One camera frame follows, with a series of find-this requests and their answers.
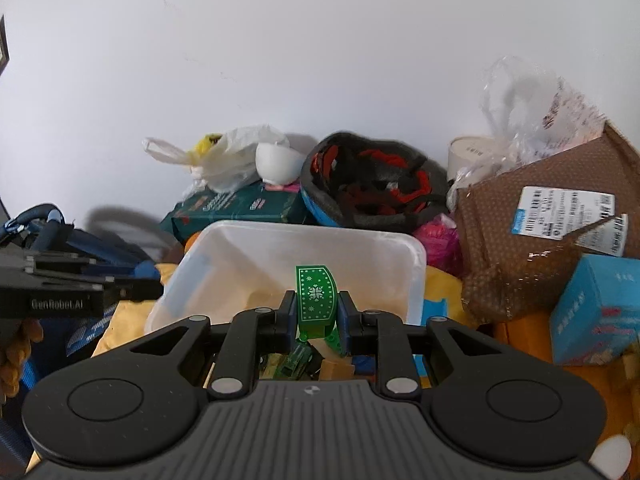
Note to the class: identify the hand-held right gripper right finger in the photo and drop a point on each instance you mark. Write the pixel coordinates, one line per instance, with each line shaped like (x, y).
(345, 316)

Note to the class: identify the person's left hand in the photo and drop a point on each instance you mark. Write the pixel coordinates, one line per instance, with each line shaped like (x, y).
(17, 355)

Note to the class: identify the light blue carton box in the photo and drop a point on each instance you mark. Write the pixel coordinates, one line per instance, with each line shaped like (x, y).
(595, 310)

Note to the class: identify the large blue toy block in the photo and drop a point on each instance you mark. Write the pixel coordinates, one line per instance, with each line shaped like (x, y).
(365, 365)

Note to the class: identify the white plastic bin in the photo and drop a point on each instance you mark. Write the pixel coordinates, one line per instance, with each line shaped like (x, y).
(300, 245)

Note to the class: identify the picture frame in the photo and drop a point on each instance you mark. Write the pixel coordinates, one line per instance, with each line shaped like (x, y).
(4, 45)

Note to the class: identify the white paper cylinder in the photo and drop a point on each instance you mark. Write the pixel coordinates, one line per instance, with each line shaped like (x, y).
(467, 155)

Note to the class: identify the white plastic bag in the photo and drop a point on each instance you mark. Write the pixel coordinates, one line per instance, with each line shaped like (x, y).
(220, 157)

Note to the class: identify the black and red helmet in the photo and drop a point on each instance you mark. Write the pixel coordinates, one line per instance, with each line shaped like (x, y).
(375, 185)

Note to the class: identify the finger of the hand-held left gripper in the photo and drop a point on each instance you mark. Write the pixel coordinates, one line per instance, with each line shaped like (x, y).
(140, 290)

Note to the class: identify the orange ball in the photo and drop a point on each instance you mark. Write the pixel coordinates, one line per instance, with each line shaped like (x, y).
(192, 242)

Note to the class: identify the clear plastic bag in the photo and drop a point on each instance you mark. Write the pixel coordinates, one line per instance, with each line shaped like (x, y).
(525, 105)

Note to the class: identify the white round device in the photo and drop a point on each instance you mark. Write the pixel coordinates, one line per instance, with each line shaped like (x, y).
(611, 455)

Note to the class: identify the dark teal box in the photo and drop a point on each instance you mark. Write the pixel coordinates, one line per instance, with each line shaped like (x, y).
(235, 207)

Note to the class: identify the blue plastic piece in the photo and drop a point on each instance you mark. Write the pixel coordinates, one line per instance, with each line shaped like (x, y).
(434, 310)

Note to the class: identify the brown toy block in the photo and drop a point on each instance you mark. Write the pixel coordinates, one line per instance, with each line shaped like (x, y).
(337, 371)

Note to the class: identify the pink bag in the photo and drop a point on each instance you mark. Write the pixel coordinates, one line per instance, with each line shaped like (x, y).
(440, 240)

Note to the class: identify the yellow blanket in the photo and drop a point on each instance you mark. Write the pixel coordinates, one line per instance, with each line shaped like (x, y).
(130, 320)

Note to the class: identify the white bowl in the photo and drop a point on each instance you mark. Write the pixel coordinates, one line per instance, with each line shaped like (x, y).
(277, 162)

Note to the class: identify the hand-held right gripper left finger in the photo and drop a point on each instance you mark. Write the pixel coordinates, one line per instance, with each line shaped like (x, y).
(290, 316)

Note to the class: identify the orange wooden cabinet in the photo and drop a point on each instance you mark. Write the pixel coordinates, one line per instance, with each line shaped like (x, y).
(525, 337)

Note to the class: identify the brown dotted package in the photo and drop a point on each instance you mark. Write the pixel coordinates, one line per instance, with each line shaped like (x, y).
(540, 260)

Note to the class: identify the green printed toy block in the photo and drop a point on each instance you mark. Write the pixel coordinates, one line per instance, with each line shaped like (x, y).
(315, 295)

